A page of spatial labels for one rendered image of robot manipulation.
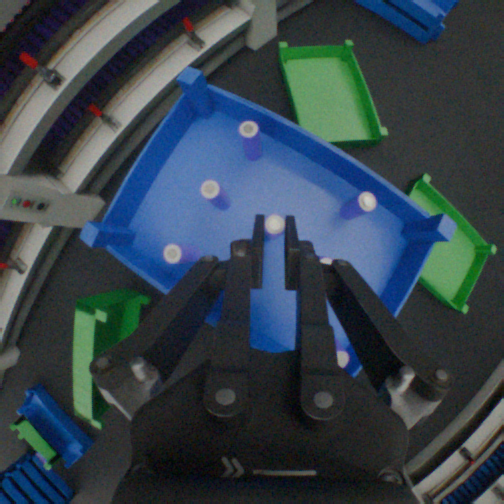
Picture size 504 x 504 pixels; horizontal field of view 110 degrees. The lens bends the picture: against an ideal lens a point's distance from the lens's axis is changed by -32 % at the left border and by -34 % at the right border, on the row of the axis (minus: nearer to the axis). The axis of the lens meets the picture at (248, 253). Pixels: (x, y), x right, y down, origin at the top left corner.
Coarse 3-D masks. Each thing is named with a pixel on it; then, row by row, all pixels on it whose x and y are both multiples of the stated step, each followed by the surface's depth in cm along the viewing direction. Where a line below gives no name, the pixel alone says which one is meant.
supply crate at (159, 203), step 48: (192, 96) 23; (192, 144) 29; (240, 144) 28; (288, 144) 27; (144, 192) 28; (192, 192) 29; (240, 192) 28; (288, 192) 28; (336, 192) 27; (384, 192) 23; (96, 240) 22; (144, 240) 29; (192, 240) 29; (336, 240) 27; (384, 240) 27; (432, 240) 21; (384, 288) 27; (288, 336) 28; (336, 336) 27
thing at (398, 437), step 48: (192, 384) 7; (288, 384) 7; (144, 432) 6; (192, 432) 6; (240, 432) 6; (288, 432) 6; (336, 432) 6; (384, 432) 5; (144, 480) 3; (192, 480) 3; (240, 480) 3; (288, 480) 3; (336, 480) 3; (384, 480) 4
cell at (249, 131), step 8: (240, 128) 22; (248, 128) 21; (256, 128) 22; (240, 136) 22; (248, 136) 22; (256, 136) 22; (248, 144) 23; (256, 144) 24; (248, 152) 25; (256, 152) 26
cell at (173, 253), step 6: (168, 246) 22; (174, 246) 22; (180, 246) 23; (186, 246) 24; (192, 246) 26; (168, 252) 22; (174, 252) 22; (180, 252) 22; (186, 252) 23; (192, 252) 25; (198, 252) 27; (168, 258) 22; (174, 258) 22; (180, 258) 22; (186, 258) 24; (192, 258) 26; (198, 258) 28
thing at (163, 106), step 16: (240, 32) 55; (224, 48) 56; (240, 48) 60; (208, 64) 57; (176, 96) 59; (160, 112) 60; (144, 128) 60; (128, 144) 60; (112, 160) 59; (96, 176) 59; (96, 192) 63; (64, 240) 64; (48, 256) 61; (48, 272) 66; (32, 288) 63; (16, 320) 63; (16, 336) 67; (0, 384) 70
